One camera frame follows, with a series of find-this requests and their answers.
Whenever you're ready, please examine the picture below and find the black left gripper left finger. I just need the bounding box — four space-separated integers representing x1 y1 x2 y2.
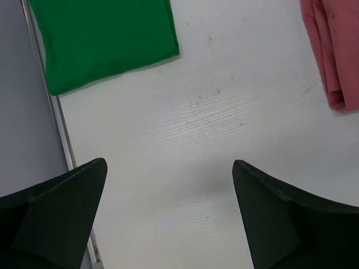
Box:
1 158 108 268

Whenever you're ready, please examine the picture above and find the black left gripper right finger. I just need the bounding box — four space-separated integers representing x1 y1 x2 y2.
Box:
232 160 358 268

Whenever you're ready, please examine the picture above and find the salmon pink t-shirt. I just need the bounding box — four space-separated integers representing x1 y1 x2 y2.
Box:
300 0 358 113

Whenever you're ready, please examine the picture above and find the green folded t-shirt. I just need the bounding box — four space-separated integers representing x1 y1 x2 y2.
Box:
30 0 180 96

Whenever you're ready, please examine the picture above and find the aluminium table edge rail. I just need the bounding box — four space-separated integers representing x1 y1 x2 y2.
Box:
21 1 104 268

